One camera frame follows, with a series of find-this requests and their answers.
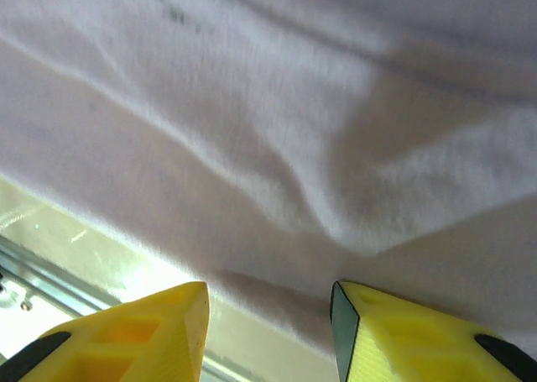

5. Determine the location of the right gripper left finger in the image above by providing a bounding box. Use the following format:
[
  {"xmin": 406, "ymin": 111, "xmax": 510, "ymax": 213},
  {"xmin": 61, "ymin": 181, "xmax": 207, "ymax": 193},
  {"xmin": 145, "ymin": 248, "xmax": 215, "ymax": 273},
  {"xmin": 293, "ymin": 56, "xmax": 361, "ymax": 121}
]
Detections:
[{"xmin": 0, "ymin": 280, "xmax": 210, "ymax": 382}]

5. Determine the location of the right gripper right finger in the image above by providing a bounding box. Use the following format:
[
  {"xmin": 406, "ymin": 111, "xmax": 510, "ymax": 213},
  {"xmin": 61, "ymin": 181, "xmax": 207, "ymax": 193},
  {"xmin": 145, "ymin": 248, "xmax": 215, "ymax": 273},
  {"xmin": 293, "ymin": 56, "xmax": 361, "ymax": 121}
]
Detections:
[{"xmin": 330, "ymin": 280, "xmax": 537, "ymax": 382}]

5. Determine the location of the lavender t-shirt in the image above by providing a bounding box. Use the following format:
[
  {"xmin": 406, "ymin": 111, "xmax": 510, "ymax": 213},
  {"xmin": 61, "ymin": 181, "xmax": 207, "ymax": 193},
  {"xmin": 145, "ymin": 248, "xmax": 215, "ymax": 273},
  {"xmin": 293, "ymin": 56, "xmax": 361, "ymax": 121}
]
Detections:
[{"xmin": 0, "ymin": 0, "xmax": 537, "ymax": 358}]

